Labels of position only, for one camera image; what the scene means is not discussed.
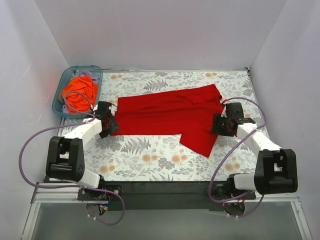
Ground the red t shirt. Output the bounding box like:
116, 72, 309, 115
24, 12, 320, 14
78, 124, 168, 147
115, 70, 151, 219
113, 84, 223, 157

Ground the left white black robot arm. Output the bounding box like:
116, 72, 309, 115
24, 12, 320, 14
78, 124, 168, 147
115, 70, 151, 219
45, 101, 119, 189

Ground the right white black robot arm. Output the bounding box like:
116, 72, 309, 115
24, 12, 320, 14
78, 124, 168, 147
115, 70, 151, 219
208, 100, 298, 198

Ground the floral table mat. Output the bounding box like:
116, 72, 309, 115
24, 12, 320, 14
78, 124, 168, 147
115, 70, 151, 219
49, 69, 271, 182

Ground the orange t shirt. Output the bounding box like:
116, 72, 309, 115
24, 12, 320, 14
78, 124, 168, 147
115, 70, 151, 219
61, 75, 99, 113

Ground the teal plastic bin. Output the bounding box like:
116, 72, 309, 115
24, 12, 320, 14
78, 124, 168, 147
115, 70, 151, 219
52, 65, 103, 119

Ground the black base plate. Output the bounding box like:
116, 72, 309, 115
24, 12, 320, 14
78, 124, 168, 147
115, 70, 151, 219
77, 181, 245, 212

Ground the aluminium frame rail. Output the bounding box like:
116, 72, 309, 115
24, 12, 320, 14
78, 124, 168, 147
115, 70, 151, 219
22, 183, 312, 240

